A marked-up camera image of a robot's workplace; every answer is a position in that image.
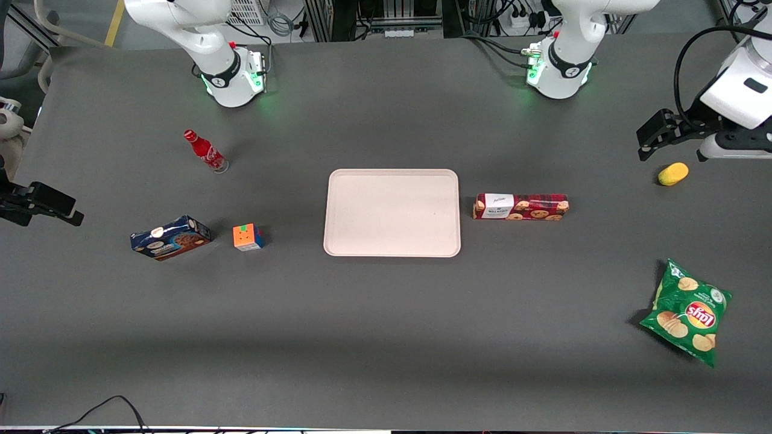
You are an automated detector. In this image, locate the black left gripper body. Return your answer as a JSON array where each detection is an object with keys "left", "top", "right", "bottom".
[{"left": 679, "top": 96, "right": 726, "bottom": 144}]

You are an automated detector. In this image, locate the blue cookie box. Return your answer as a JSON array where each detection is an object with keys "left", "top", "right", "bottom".
[{"left": 130, "top": 215, "right": 212, "bottom": 262}]

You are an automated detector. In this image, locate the red cookie box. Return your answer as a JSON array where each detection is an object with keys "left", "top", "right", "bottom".
[{"left": 473, "top": 192, "right": 570, "bottom": 222}]

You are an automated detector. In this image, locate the pale pink plastic tray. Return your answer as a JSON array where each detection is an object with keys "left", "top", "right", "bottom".
[{"left": 323, "top": 168, "right": 462, "bottom": 259}]

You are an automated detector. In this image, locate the yellow lemon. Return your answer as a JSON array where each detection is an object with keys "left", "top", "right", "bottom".
[{"left": 657, "top": 162, "right": 690, "bottom": 187}]

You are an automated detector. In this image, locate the grey chair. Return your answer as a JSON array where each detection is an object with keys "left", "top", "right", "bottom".
[{"left": 0, "top": 0, "right": 64, "bottom": 97}]

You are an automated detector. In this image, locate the red cola bottle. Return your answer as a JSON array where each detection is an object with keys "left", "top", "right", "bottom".
[{"left": 183, "top": 129, "right": 230, "bottom": 175}]

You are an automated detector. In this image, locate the green chips bag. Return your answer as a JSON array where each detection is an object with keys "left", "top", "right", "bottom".
[{"left": 639, "top": 259, "right": 733, "bottom": 369}]

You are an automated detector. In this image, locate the white power strip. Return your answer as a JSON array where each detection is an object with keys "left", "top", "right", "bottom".
[{"left": 508, "top": 10, "right": 547, "bottom": 32}]

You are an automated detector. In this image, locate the colourful puzzle cube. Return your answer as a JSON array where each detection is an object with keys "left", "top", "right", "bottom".
[{"left": 232, "top": 223, "right": 265, "bottom": 252}]

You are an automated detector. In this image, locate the white mesh basket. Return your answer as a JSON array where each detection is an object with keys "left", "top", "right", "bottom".
[{"left": 227, "top": 0, "right": 267, "bottom": 27}]

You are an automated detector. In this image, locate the black equipment rack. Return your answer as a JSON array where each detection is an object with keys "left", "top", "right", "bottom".
[{"left": 303, "top": 0, "right": 445, "bottom": 43}]

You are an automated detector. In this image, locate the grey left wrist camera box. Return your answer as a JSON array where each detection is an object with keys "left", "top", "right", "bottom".
[{"left": 700, "top": 130, "right": 772, "bottom": 161}]

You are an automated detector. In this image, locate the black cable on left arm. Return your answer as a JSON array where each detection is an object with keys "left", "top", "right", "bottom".
[{"left": 674, "top": 24, "right": 772, "bottom": 116}]

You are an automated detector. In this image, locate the black cable over table edge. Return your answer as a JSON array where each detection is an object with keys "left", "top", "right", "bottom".
[{"left": 42, "top": 395, "right": 153, "bottom": 434}]

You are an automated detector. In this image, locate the grey coiled cable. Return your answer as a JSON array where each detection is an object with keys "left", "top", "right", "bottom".
[{"left": 265, "top": 8, "right": 297, "bottom": 38}]

